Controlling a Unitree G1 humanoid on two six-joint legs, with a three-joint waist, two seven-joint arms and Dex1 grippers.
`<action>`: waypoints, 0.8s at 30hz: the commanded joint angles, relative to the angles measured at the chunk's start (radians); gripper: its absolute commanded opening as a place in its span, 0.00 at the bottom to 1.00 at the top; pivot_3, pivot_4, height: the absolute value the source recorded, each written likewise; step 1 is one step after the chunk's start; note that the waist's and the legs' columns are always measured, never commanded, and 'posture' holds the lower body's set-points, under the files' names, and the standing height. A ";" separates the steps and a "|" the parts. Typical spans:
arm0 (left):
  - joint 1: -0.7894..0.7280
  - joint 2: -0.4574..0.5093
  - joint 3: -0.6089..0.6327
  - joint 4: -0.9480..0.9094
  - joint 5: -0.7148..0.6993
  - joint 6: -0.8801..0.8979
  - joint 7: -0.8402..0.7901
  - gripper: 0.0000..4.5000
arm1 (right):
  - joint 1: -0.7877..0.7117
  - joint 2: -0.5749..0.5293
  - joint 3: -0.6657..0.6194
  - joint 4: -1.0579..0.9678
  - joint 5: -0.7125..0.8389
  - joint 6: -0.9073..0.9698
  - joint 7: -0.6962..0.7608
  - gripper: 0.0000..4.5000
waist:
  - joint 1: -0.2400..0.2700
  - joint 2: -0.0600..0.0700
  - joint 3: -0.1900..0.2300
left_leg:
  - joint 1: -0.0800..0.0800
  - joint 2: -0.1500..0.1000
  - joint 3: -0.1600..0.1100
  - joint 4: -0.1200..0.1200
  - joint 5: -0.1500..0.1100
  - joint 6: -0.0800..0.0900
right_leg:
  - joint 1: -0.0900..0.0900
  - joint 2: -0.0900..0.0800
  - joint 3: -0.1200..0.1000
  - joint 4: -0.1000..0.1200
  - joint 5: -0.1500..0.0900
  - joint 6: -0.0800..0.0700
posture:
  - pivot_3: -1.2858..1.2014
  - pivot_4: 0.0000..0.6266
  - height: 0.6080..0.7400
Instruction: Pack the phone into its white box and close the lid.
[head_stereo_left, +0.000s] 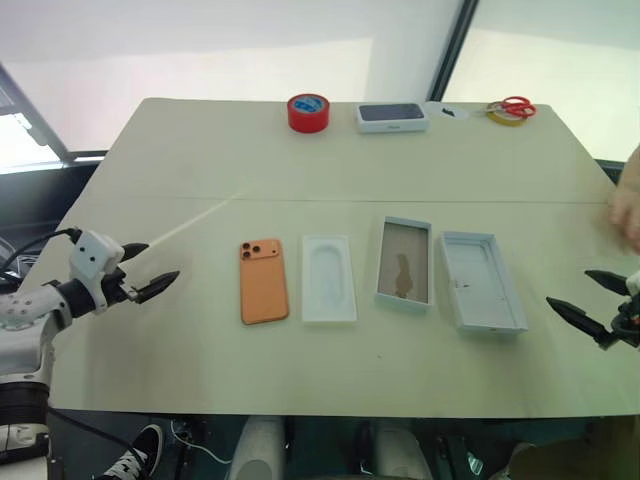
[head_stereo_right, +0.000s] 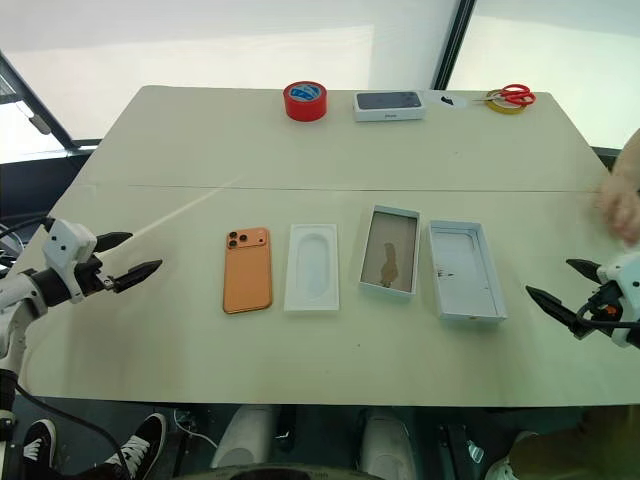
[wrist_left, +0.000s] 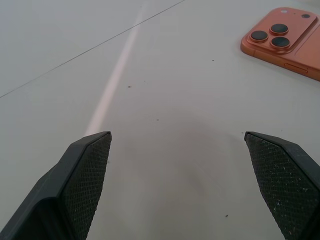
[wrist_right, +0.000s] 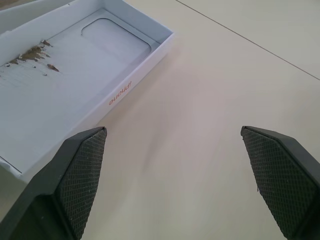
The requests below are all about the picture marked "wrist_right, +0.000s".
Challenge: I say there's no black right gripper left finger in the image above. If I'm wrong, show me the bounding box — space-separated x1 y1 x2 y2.
0 126 108 240

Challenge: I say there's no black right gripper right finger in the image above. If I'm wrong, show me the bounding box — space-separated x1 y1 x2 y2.
240 125 320 240

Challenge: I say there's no white iPhone box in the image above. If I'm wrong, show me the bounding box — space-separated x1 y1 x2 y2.
0 0 175 182

